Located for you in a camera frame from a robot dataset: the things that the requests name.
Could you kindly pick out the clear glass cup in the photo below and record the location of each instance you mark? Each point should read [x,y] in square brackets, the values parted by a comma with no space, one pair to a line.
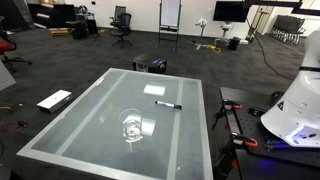
[131,120]

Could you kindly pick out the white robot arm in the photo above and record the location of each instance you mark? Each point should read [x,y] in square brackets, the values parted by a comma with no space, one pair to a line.
[295,117]

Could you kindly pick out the white tape patch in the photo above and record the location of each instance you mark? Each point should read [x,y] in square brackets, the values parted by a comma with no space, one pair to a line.
[154,90]

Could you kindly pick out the black whiteboard marker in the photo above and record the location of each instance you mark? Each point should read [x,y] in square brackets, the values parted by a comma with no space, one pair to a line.
[175,106]

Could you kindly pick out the black blue case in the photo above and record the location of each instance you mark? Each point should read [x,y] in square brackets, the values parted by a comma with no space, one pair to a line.
[149,62]

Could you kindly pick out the whiteboard easel stand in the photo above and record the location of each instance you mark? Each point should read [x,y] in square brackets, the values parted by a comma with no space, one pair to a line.
[169,19]

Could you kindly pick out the orange black clamp rear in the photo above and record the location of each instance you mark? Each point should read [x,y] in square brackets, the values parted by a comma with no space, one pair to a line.
[231,104]

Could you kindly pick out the orange black clamp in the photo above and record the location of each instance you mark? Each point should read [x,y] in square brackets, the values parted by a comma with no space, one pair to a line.
[250,142]
[231,104]

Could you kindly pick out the black office chair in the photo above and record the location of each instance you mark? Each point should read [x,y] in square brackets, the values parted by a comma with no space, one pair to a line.
[121,25]

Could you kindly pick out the black bin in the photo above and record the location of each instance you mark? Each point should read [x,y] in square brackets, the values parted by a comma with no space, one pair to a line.
[234,43]

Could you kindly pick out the orange black clamp front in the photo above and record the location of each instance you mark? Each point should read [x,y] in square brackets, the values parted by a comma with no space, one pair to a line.
[250,142]

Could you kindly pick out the black perforated mounting board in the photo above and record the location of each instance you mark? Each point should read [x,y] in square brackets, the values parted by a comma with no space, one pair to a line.
[246,121]

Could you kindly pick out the white flat box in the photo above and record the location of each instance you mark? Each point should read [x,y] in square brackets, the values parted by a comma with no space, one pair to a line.
[55,101]

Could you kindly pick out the black monitor on stand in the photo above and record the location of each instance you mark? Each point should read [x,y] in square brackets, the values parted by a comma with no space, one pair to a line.
[228,12]

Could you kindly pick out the red office chair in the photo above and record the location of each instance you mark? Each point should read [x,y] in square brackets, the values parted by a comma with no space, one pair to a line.
[7,44]

